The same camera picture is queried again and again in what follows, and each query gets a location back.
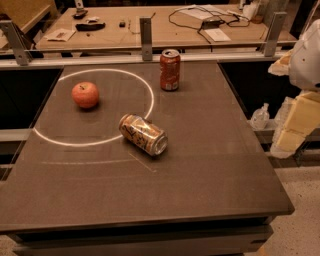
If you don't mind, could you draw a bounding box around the red apple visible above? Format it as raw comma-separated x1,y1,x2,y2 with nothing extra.
71,82,99,109

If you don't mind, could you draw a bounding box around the orange patterned soda can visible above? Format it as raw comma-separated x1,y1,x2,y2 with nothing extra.
119,114,168,156

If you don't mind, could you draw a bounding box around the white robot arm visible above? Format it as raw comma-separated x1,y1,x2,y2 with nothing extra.
268,20,320,158

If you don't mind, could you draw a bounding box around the clear sanitizer bottle left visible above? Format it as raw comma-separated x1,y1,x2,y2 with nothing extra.
250,103,269,130

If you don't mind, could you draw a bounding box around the middle metal bracket post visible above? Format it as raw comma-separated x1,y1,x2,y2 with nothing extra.
140,17,153,61

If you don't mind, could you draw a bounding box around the left metal bracket post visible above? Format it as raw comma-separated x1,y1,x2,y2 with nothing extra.
0,20,32,66

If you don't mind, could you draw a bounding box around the wooden background table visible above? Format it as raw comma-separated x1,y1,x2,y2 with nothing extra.
34,3,298,53

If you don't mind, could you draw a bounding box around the black flat device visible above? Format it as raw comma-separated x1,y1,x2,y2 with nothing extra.
75,23,106,32

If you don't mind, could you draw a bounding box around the right metal bracket post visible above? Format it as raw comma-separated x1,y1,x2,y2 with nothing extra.
262,12,287,57

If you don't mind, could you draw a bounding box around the red soda can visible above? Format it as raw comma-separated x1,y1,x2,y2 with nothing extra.
160,49,181,91

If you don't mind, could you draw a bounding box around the metal bracket post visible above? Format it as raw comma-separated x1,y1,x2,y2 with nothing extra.
140,17,153,61
262,12,287,57
0,20,32,66

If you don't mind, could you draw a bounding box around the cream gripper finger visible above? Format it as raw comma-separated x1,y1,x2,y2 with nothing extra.
275,91,320,153
268,50,292,76

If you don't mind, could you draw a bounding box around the small black box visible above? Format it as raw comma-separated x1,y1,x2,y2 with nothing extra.
119,21,126,27

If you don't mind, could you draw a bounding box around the black tool top left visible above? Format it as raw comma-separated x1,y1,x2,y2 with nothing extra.
73,0,88,19

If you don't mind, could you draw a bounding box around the white paper card right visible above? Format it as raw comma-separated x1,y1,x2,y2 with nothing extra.
205,28,230,42

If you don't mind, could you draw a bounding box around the white paper sheet left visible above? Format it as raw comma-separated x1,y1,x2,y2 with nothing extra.
45,28,75,42

